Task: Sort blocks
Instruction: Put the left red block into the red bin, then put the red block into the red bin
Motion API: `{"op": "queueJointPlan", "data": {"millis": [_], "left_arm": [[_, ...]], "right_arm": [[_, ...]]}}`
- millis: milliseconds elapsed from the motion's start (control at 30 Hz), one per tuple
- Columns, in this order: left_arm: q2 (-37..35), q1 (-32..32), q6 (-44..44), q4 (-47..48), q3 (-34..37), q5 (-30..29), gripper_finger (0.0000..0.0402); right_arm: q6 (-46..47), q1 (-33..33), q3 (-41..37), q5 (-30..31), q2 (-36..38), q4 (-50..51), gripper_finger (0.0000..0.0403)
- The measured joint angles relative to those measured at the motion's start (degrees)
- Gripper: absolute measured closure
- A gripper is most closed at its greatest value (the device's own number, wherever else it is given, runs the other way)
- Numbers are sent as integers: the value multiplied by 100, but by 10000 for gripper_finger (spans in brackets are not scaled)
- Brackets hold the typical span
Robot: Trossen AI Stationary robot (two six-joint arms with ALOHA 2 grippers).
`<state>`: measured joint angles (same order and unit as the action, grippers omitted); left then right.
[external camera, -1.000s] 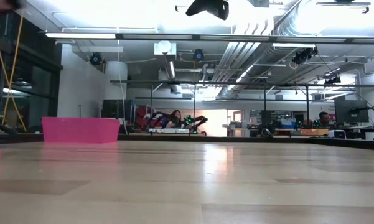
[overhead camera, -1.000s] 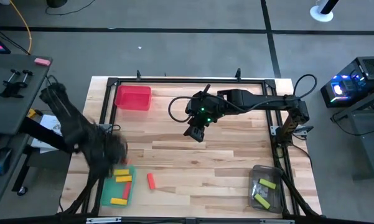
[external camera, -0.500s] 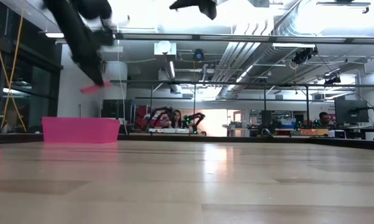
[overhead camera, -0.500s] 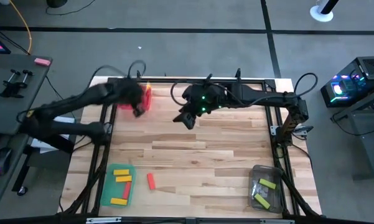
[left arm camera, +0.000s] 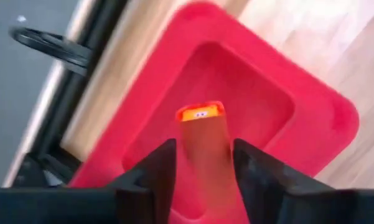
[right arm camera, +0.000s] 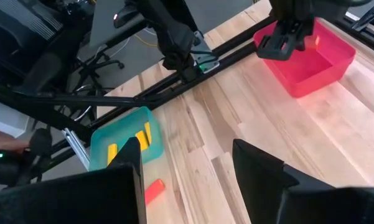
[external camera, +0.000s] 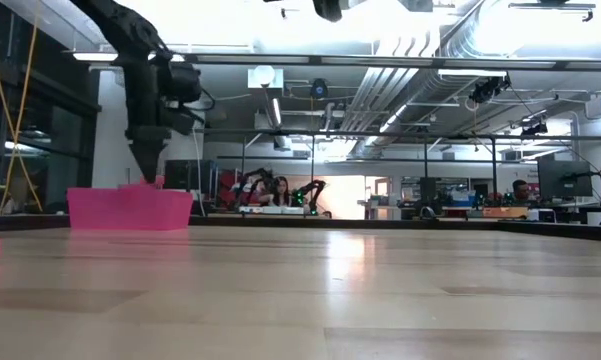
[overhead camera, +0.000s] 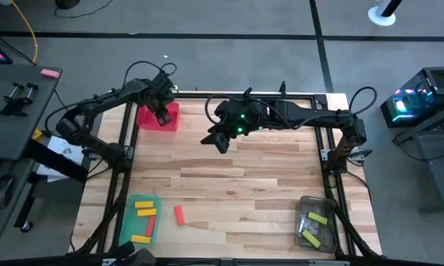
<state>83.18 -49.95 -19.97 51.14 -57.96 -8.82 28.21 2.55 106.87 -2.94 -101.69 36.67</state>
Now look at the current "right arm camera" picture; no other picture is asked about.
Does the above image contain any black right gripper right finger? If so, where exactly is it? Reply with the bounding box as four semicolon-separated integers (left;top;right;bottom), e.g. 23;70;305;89
232;139;374;224

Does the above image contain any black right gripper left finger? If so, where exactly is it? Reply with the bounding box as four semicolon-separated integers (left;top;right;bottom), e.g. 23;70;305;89
0;136;147;224

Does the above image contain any red plastic bin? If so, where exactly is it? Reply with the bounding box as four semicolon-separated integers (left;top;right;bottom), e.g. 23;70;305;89
253;17;357;99

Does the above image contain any small orange-red block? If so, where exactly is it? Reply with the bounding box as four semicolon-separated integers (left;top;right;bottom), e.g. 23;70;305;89
144;179;167;206

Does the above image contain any teal plastic bin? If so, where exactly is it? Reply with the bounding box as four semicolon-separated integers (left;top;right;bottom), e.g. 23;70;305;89
88;106;165;172

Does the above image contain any black office chair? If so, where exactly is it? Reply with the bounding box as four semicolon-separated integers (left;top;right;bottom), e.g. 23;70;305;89
0;0;125;97

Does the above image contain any black table edge rail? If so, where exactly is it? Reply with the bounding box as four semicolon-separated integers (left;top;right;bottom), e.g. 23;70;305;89
48;12;374;172

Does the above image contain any silver frame bracket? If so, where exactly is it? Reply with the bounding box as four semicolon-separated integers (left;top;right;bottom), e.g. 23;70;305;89
191;30;221;75
61;127;91;171

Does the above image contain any black diagonal frame strut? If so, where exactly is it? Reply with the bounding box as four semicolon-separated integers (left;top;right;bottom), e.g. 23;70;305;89
0;82;93;142

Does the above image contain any yellow cable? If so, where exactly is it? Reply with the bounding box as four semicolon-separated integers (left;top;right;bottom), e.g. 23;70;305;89
133;33;159;48

